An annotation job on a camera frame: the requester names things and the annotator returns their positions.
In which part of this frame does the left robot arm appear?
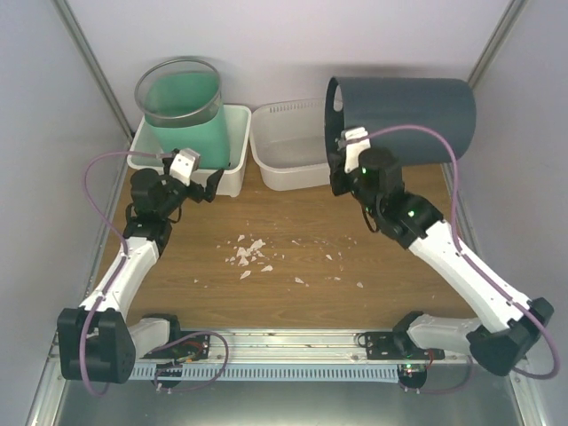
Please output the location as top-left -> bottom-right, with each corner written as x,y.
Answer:
57,152 -> 224,391

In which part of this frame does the dark grey round bin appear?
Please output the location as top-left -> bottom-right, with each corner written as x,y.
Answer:
324,76 -> 477,158

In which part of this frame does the right aluminium frame post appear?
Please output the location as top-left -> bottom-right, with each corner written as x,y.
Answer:
467,0 -> 528,90

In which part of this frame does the grey slotted cable duct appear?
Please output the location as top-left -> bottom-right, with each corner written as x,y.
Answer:
158,363 -> 398,383

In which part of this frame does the left aluminium frame post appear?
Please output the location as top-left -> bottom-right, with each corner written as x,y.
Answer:
51,0 -> 134,141

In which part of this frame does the aluminium front rail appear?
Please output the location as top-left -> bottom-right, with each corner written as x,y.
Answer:
48,326 -> 529,363

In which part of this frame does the green plastic bin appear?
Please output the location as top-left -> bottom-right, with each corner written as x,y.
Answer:
144,72 -> 232,170

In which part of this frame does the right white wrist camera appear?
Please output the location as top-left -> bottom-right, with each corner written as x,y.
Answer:
337,127 -> 371,174

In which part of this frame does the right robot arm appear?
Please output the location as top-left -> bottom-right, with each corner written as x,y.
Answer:
327,148 -> 554,376

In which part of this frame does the white debris pile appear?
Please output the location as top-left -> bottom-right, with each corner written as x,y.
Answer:
224,234 -> 274,280

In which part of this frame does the translucent white wash basin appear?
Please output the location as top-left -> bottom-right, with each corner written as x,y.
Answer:
249,99 -> 329,192

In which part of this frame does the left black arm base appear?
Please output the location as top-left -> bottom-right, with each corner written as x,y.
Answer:
142,335 -> 210,363

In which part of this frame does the silver wire mesh bin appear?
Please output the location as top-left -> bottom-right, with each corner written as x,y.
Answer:
134,57 -> 223,128

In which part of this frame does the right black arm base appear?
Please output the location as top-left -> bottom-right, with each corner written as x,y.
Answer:
354,331 -> 446,361

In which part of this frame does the aluminium frame post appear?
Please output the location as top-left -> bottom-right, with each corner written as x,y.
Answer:
51,0 -> 134,141
467,0 -> 528,90

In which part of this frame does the white rectangular tub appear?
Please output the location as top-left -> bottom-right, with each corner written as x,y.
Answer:
126,105 -> 252,198

